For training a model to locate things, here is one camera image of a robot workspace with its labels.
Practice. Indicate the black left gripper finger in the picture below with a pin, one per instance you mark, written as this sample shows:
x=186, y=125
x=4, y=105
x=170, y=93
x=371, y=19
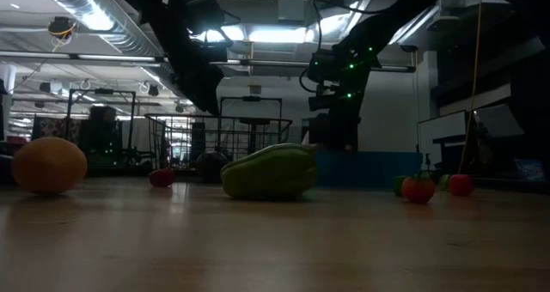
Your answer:
x=193, y=90
x=213, y=92

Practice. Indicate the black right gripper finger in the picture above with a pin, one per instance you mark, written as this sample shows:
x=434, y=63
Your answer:
x=337, y=137
x=351, y=137

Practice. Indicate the small green vegetable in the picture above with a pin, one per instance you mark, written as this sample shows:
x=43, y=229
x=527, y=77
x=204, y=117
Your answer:
x=397, y=185
x=443, y=183

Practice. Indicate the green bell pepper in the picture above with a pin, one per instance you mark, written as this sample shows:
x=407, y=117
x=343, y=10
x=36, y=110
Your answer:
x=270, y=172

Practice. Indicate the round dark eggplant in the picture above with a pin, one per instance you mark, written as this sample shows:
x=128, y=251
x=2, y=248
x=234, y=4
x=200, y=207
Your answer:
x=211, y=167

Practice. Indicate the small red tomato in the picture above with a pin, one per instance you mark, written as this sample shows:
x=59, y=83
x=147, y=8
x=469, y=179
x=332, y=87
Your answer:
x=418, y=191
x=462, y=185

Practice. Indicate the small red vegetable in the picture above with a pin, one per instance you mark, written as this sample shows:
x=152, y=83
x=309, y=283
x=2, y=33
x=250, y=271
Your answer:
x=161, y=178

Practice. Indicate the orange yellow mango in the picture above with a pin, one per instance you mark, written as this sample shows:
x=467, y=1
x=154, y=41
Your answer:
x=49, y=165

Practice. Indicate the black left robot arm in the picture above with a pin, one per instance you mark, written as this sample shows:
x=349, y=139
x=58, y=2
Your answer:
x=150, y=8

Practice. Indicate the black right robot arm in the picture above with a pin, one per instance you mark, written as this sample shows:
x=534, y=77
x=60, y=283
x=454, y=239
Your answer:
x=386, y=30

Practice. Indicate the blue tray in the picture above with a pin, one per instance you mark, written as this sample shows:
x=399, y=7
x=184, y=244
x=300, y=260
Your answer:
x=365, y=169

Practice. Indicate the bright ceiling light panel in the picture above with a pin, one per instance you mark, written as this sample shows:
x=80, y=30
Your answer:
x=275, y=35

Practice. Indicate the white board desk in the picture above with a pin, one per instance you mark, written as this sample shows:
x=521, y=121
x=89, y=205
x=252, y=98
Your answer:
x=442, y=129

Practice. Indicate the grey ceiling box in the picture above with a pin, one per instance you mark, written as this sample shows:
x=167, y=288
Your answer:
x=292, y=8

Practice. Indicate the blue screen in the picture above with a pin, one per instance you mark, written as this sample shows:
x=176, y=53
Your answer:
x=529, y=171

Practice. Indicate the black rig frame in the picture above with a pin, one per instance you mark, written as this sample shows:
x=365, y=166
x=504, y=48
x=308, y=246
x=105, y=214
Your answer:
x=251, y=99
x=103, y=91

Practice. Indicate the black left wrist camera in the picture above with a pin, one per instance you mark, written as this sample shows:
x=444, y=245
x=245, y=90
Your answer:
x=204, y=13

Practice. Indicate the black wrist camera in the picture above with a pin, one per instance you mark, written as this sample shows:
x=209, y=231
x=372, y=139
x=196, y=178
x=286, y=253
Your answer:
x=204, y=13
x=324, y=66

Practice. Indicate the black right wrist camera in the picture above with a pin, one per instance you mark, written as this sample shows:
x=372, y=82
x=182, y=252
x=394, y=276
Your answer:
x=324, y=66

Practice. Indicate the silver ventilation duct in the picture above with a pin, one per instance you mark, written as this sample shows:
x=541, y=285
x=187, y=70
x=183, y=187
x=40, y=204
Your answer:
x=124, y=34

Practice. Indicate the grey horizontal rail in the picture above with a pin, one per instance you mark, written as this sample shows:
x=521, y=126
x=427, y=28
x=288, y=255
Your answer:
x=116, y=58

